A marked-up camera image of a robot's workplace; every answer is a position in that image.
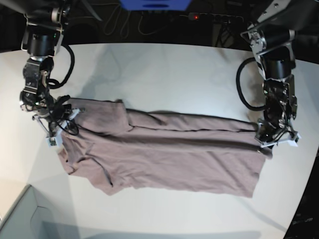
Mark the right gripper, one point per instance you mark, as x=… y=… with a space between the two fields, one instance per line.
x=55 y=106

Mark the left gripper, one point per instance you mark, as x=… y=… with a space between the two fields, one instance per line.
x=272 y=132

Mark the pink t-shirt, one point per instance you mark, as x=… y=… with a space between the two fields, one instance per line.
x=119 y=148

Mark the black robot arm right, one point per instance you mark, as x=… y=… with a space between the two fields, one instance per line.
x=42 y=39

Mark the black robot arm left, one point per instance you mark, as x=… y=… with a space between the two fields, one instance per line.
x=271 y=44

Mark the blue box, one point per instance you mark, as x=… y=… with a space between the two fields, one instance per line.
x=133 y=5

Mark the black power strip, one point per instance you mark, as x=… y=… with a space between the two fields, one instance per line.
x=215 y=18

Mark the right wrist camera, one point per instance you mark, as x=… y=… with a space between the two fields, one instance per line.
x=53 y=140

